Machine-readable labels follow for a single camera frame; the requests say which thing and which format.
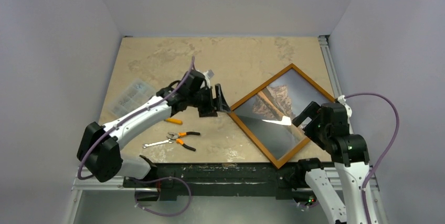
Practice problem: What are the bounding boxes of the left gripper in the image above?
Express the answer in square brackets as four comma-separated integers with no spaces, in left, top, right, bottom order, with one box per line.
[188,83,230,116]

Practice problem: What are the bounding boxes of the mountain landscape photo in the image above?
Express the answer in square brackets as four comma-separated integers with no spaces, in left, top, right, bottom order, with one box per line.
[235,68,331,161]

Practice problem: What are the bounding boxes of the yellow handled screwdriver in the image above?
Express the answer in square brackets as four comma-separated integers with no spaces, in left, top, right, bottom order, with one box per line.
[164,118,183,125]

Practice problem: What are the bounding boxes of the wooden picture frame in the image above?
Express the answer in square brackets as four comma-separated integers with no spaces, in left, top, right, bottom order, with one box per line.
[227,63,337,170]

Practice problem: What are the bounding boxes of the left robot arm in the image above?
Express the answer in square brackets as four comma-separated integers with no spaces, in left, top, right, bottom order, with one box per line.
[77,69,231,187]

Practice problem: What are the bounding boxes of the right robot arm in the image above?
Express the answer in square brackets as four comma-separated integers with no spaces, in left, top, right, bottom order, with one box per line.
[290,101,379,223]

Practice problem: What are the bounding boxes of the orange black pliers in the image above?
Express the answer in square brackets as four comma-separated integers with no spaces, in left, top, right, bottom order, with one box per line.
[166,131,202,152]

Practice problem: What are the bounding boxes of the clear plastic organizer box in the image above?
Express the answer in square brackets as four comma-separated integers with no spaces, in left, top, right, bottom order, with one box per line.
[107,79,156,118]

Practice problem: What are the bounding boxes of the small silver wrench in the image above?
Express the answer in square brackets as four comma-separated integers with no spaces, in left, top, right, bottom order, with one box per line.
[142,139,174,149]

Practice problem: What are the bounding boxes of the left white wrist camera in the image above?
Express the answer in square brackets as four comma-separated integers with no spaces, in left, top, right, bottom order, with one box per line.
[203,69,214,80]

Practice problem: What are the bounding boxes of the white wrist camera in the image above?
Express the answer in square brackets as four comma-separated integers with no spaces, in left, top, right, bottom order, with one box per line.
[203,69,214,80]
[336,95,353,118]

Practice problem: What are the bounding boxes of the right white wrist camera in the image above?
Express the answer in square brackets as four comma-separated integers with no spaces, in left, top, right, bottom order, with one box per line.
[336,95,353,118]

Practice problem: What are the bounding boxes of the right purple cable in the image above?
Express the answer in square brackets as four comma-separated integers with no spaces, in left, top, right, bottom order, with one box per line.
[344,92,400,224]

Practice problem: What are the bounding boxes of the purple cable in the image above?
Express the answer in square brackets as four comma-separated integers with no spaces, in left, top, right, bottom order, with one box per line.
[344,92,400,224]
[77,56,196,218]

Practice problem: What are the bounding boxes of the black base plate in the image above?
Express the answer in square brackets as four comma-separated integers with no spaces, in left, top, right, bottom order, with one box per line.
[123,162,316,205]

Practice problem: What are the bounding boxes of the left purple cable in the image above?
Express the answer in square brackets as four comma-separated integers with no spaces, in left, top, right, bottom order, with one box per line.
[77,56,196,218]

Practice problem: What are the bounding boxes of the aluminium rail frame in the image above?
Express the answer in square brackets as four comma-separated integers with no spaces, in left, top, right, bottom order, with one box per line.
[85,36,378,217]

